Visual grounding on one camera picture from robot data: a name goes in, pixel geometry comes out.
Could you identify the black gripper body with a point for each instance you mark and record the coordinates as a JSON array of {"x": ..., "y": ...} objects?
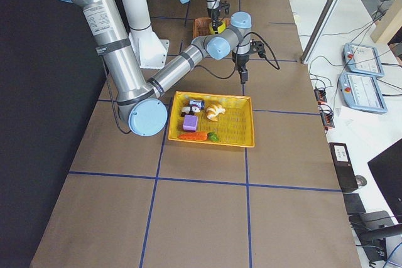
[
  {"x": 242, "y": 60},
  {"x": 213, "y": 13}
]

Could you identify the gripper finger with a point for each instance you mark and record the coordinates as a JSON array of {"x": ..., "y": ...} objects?
[
  {"x": 243, "y": 73},
  {"x": 214, "y": 26}
]

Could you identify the yellow tape roll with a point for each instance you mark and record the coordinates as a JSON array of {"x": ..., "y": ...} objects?
[{"x": 222, "y": 27}]

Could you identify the brown wicker basket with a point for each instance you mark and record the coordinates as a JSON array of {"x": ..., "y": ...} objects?
[{"x": 201, "y": 26}]

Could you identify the yellow plastic basket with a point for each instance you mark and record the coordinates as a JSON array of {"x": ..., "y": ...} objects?
[{"x": 234, "y": 128}]

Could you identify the toy croissant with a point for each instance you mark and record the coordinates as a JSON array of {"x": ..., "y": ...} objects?
[{"x": 213, "y": 111}]

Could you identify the toy panda figure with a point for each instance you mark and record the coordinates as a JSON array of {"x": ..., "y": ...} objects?
[{"x": 189, "y": 110}]

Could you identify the white mounting column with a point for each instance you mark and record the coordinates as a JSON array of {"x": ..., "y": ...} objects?
[{"x": 149, "y": 50}]

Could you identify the orange toy carrot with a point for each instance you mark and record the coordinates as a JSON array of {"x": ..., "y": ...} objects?
[{"x": 200, "y": 136}]

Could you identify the purple foam block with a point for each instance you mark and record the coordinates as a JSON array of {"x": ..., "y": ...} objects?
[{"x": 190, "y": 123}]

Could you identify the orange power strip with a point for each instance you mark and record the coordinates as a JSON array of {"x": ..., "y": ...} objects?
[
  {"x": 327, "y": 117},
  {"x": 320, "y": 95}
]

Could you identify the lower teach pendant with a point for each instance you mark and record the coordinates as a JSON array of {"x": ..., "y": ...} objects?
[{"x": 361, "y": 92}]

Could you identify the teach pendant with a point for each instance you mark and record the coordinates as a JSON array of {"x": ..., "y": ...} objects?
[
  {"x": 361, "y": 92},
  {"x": 363, "y": 59}
]

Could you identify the upper teach pendant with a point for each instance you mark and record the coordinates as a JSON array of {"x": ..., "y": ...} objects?
[{"x": 363, "y": 59}]

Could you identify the black rectangular box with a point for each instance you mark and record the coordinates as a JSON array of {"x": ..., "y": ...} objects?
[{"x": 343, "y": 167}]

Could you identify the black monitor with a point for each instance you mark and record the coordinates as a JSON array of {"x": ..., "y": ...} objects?
[{"x": 386, "y": 171}]

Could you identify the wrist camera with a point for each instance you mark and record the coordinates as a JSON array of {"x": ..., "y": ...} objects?
[
  {"x": 225, "y": 7},
  {"x": 258, "y": 47}
]

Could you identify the aluminium frame post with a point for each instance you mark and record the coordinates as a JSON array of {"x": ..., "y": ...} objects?
[{"x": 323, "y": 19}]

